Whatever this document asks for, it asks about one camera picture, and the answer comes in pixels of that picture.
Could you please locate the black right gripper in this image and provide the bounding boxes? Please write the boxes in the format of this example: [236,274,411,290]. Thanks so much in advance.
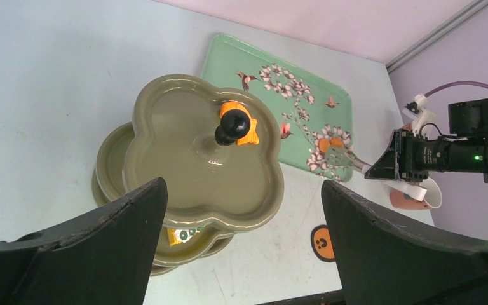
[364,129,486,182]

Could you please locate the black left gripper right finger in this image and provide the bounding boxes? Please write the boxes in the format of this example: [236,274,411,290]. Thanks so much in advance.
[321,180,488,304]

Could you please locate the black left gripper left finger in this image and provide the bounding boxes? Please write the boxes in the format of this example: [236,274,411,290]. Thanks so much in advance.
[0,178,168,304]

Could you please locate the metal serving tongs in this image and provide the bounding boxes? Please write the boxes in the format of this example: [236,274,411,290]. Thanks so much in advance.
[325,147,428,200]

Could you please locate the orange-handled cup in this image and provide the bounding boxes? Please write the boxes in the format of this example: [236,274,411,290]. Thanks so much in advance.
[390,178,443,210]

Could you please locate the yellow smiley face coaster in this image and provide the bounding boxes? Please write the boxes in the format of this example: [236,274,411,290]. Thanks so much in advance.
[310,224,336,262]

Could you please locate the yellow toy cake slice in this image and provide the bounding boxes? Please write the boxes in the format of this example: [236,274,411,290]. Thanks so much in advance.
[166,226,204,247]

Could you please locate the orange toy fish pastry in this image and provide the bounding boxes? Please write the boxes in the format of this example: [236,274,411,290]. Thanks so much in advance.
[219,100,260,146]

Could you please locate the green three-tier serving stand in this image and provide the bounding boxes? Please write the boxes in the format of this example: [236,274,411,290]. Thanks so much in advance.
[93,74,284,276]

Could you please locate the orange flower toy cookie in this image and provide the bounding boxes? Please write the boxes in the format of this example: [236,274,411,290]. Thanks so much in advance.
[329,137,344,148]

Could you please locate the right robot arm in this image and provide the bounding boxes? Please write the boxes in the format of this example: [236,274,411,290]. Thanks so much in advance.
[364,98,488,183]

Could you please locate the far orange cup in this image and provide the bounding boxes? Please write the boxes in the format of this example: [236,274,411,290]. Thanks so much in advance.
[401,122,413,132]

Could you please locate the green floral serving tray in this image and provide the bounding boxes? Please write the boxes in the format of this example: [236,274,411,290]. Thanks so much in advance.
[201,34,353,182]

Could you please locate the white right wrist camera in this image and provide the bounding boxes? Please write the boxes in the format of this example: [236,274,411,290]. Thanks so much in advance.
[402,94,437,137]

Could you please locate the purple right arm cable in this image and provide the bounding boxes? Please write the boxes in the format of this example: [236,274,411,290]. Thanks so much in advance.
[424,81,488,101]

